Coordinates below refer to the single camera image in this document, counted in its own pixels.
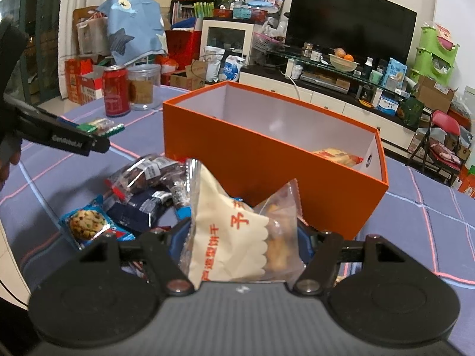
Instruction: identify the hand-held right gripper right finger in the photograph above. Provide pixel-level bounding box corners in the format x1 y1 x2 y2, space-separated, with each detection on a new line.
293 226 399 294

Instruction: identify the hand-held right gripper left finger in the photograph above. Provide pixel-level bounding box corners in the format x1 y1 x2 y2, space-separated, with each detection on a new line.
79 218 194 296

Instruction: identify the green snack packet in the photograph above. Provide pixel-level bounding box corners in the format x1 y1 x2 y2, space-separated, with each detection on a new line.
76 117 125 136

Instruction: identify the cream biscuit packet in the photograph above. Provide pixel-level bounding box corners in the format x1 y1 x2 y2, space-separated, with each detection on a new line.
183 159 304 286

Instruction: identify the orange cardboard box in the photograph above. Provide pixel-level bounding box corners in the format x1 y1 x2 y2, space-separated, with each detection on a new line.
162 81 390 241

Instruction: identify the person's left hand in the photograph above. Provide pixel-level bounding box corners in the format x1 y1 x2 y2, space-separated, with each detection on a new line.
0 147 22 190

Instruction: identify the red and white carton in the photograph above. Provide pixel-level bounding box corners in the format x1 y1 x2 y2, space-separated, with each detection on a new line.
64 57 105 105

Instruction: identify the navy snack packet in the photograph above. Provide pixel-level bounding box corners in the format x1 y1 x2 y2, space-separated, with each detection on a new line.
107 188 176 231

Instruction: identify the clear packet of dark dates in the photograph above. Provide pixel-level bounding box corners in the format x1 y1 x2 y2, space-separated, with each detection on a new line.
162 169 194 209
105 153 181 195

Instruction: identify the red soda can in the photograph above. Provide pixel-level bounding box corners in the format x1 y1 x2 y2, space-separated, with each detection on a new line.
102 65 132 118

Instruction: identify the blue cookie packet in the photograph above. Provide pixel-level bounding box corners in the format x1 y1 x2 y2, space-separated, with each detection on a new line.
59 194 135 251

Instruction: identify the clear storage bin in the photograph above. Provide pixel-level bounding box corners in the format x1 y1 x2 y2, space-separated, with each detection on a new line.
76 16 110 56

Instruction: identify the clear plastic jar brown label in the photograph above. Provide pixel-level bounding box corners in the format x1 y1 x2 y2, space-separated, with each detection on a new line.
127 64 161 112

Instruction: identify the yellow snack packet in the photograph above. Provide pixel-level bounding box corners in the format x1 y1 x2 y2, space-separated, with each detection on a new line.
312 147 364 167

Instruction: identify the purple grid tablecloth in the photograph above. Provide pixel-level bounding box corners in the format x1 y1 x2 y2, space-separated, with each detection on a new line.
0 85 475 305

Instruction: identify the blue star printed cloth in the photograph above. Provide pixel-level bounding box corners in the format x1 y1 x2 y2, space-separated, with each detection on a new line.
96 0 168 66

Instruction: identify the brown cardboard box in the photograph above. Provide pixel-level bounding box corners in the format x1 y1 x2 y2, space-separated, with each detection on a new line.
170 61 209 90

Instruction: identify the large red box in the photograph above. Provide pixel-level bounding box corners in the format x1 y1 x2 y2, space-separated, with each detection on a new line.
165 30 203 69

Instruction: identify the white standing bag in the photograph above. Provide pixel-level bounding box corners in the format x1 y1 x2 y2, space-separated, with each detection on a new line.
204 46 226 82

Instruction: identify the blue and white flat box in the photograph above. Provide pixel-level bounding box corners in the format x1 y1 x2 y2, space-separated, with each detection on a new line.
376 96 400 116

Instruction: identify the dark green bag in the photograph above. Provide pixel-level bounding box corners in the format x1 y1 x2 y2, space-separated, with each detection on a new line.
396 97 425 127

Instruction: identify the blue and white bag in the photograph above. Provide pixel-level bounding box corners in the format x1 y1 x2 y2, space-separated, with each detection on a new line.
219 55 244 82

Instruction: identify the red folding chair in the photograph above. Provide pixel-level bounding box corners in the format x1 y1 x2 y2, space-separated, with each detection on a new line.
406 110 473 187

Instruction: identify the white cabinet with glass door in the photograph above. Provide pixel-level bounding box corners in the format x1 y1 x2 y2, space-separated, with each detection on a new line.
199 19 255 69

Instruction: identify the fruit bowl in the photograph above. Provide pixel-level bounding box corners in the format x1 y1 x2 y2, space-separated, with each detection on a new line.
328 54 360 73

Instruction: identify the tall blue box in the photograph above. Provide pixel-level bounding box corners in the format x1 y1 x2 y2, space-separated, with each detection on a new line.
385 57 408 90

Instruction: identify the pink basket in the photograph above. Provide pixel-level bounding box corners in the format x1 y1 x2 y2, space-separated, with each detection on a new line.
251 31 287 51

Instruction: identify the green storage rack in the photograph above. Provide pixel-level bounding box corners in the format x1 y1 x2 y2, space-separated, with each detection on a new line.
410 25 461 79

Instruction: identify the black television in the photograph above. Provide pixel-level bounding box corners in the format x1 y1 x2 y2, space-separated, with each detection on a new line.
286 0 418 64

